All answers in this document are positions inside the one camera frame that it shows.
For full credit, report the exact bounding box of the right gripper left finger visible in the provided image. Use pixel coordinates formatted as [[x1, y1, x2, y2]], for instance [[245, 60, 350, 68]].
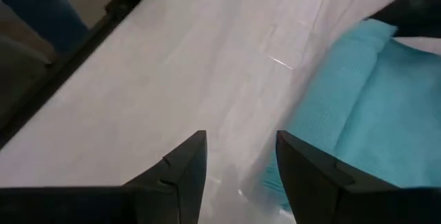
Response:
[[0, 130, 207, 224]]

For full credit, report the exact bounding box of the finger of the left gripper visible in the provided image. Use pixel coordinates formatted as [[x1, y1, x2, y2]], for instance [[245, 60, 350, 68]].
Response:
[[368, 0, 441, 39]]

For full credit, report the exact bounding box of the blue microfibre towel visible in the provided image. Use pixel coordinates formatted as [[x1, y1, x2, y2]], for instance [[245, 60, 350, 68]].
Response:
[[261, 19, 441, 211]]

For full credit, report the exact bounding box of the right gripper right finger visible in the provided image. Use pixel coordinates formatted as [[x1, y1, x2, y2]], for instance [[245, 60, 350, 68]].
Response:
[[276, 130, 441, 224]]

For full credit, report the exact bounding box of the black metal table frame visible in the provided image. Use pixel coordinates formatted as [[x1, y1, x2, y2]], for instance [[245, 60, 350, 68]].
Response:
[[0, 0, 165, 151]]

